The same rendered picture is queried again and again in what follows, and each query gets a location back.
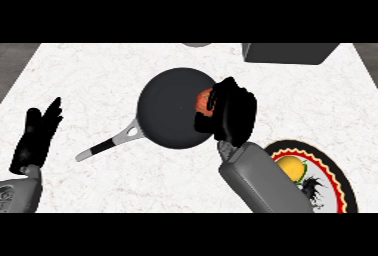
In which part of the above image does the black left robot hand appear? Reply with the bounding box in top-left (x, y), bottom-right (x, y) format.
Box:
top-left (8, 96), bottom-right (65, 176)

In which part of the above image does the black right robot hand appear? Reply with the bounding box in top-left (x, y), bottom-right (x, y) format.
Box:
top-left (192, 76), bottom-right (259, 149)

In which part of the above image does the orange squash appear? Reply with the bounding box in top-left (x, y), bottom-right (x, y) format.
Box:
top-left (195, 87), bottom-right (216, 118)

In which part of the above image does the dark grey frying pan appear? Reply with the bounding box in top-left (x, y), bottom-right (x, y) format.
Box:
top-left (74, 67), bottom-right (219, 163)

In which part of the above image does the patterned plate with black rim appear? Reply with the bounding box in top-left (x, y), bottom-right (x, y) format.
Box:
top-left (263, 139), bottom-right (361, 214)

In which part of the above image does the dark grey box appliance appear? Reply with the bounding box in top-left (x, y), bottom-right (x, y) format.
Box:
top-left (241, 43), bottom-right (343, 66)

